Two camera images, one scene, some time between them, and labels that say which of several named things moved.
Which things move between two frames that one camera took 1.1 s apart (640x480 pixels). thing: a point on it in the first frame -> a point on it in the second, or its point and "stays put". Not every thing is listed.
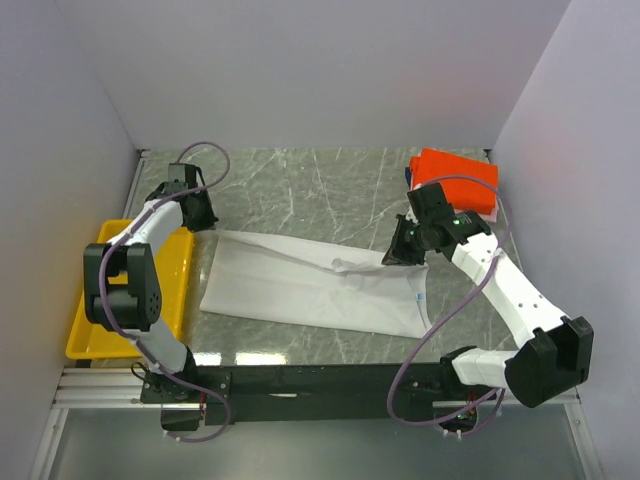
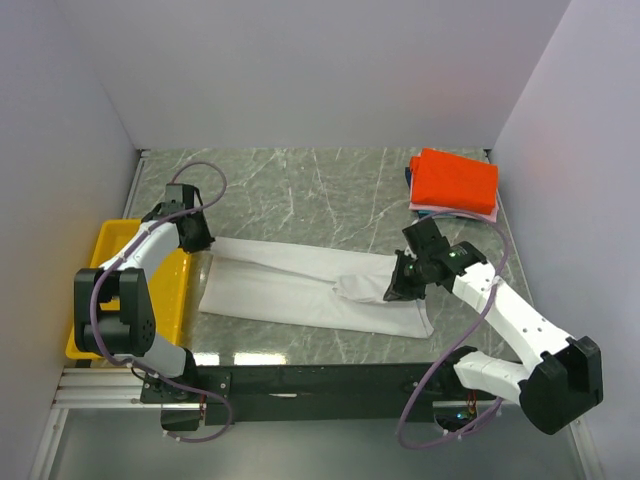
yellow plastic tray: [176, 270] stays put
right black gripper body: [409, 244] -> [409, 279]
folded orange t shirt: [469, 184] stays put
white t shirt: [288, 280] stays put
